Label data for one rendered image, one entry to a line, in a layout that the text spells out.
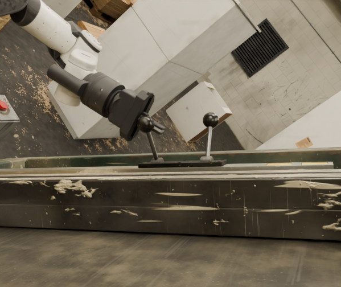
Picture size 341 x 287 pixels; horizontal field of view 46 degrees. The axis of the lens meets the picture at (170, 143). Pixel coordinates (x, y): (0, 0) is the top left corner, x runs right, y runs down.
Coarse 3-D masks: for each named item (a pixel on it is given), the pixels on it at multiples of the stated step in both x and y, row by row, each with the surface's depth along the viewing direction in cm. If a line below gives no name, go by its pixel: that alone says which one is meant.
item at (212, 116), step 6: (210, 114) 92; (216, 114) 93; (204, 120) 92; (210, 120) 91; (216, 120) 92; (210, 126) 92; (210, 132) 91; (210, 138) 91; (210, 144) 90; (204, 156) 89; (210, 156) 88
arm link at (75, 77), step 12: (48, 72) 92; (60, 72) 91; (72, 72) 93; (84, 72) 93; (96, 72) 98; (60, 84) 92; (72, 84) 90; (84, 84) 90; (60, 96) 96; (72, 96) 96; (84, 96) 92
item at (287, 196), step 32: (0, 192) 59; (32, 192) 57; (64, 192) 55; (96, 192) 53; (128, 192) 51; (160, 192) 50; (192, 192) 48; (224, 192) 47; (256, 192) 46; (288, 192) 44; (320, 192) 43; (0, 224) 59; (32, 224) 57; (64, 224) 55; (96, 224) 53; (128, 224) 52; (160, 224) 50; (192, 224) 49; (224, 224) 47; (256, 224) 46; (288, 224) 45; (320, 224) 43
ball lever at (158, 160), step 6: (138, 120) 87; (144, 120) 86; (150, 120) 87; (138, 126) 87; (144, 126) 86; (150, 126) 86; (144, 132) 87; (150, 132) 89; (150, 138) 89; (150, 144) 90; (156, 156) 92; (156, 162) 92
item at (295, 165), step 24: (48, 168) 106; (72, 168) 102; (96, 168) 98; (120, 168) 95; (144, 168) 92; (168, 168) 90; (192, 168) 88; (216, 168) 86; (240, 168) 84; (264, 168) 82; (288, 168) 80; (312, 168) 79
